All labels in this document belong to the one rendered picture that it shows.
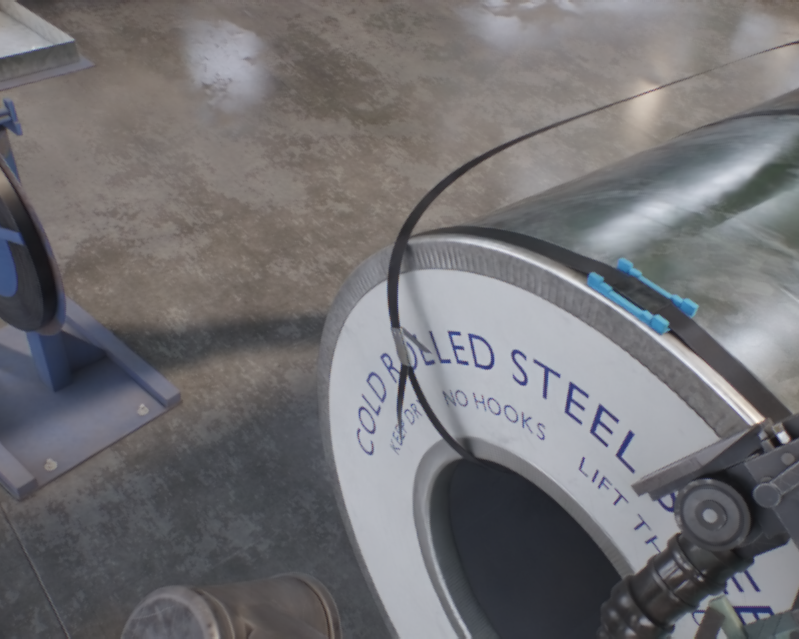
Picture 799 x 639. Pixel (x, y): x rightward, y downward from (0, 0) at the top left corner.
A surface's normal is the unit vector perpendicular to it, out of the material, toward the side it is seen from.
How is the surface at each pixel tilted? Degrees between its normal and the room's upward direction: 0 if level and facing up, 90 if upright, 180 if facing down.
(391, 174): 0
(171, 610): 49
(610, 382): 90
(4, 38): 0
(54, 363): 90
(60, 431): 0
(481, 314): 90
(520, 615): 18
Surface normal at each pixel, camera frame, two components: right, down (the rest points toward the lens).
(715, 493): -0.50, -0.01
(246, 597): 0.49, -0.87
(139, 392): 0.11, -0.74
